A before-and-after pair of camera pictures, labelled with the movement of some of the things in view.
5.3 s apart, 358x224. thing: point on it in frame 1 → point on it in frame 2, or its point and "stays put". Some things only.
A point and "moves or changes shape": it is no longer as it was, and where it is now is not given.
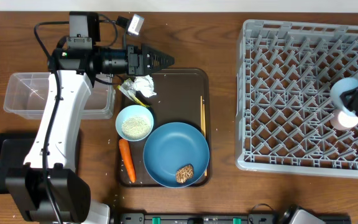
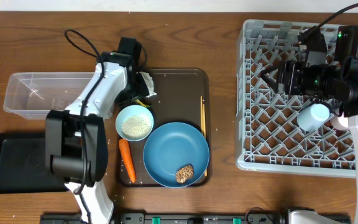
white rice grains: (137, 127) stays put
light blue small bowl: (134, 123) stays put
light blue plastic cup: (338, 88) moves or changes shape
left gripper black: (136, 60) → (138, 90)
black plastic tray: (7, 150) stays put
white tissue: (145, 84) stays put
